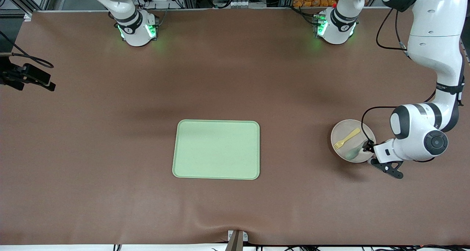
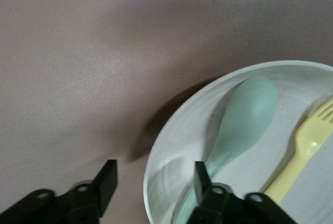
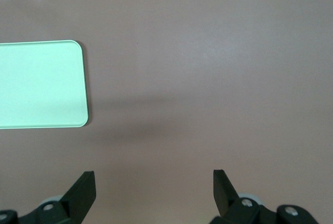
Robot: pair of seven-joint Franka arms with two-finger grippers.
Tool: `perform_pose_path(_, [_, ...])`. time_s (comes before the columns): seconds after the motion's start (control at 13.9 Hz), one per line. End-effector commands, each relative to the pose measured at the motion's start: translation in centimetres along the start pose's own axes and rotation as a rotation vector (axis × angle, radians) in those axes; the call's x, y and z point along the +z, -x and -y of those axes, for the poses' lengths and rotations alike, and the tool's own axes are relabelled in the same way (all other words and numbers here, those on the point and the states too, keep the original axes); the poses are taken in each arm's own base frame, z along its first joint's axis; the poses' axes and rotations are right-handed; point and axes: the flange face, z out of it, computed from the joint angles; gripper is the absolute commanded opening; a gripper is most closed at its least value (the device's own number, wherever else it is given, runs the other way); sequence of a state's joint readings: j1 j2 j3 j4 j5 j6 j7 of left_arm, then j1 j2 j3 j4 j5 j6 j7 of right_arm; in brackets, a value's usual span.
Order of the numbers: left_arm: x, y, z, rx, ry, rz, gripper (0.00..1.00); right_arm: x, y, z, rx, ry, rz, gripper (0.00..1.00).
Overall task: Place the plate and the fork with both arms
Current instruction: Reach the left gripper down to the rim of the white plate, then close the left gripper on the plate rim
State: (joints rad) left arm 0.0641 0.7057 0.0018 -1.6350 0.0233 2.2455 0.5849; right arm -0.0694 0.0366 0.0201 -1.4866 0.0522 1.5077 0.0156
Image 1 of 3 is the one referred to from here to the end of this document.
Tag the round white plate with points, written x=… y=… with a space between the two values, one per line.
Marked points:
x=345 y=128

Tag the green plastic spoon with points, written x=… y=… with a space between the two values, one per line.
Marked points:
x=351 y=154

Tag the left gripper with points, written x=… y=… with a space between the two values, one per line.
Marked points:
x=367 y=146

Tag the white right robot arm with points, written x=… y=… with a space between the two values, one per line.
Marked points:
x=136 y=31

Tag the white connector strip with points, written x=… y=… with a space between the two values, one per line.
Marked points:
x=238 y=3

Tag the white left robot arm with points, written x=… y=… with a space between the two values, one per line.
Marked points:
x=433 y=34

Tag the yellow plastic fork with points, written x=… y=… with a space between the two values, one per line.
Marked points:
x=350 y=136

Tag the green rectangular tray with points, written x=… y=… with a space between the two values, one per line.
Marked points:
x=216 y=150

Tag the brown table cover mat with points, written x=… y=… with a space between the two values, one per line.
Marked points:
x=110 y=152

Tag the metal table edge bracket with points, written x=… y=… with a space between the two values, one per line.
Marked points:
x=237 y=242

